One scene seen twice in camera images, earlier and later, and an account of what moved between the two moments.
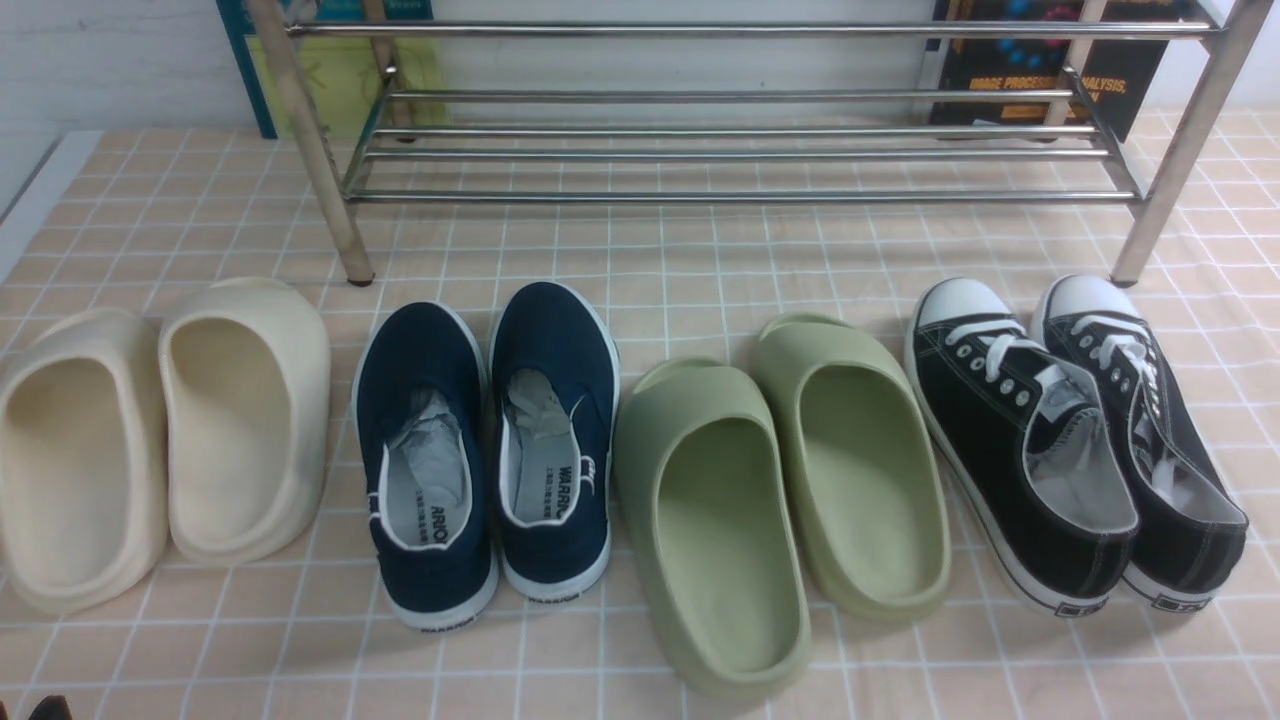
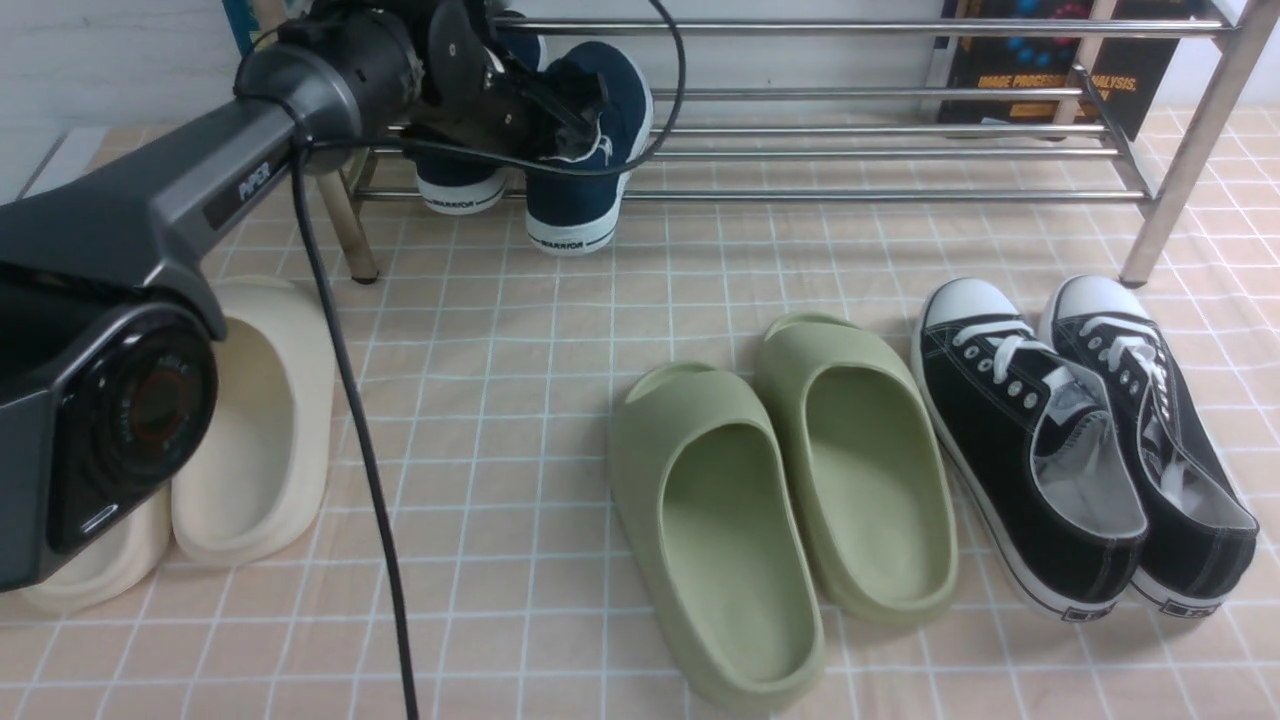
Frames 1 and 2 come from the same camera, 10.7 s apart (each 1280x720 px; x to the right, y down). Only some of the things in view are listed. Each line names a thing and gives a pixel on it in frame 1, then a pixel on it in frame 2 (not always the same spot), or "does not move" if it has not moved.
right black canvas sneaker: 1192,521 does not move
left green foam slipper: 714,530 does not move
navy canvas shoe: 555,371 → 571,215
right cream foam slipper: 248,390 does not move
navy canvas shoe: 423,428 → 464,188
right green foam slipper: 872,492 does not move
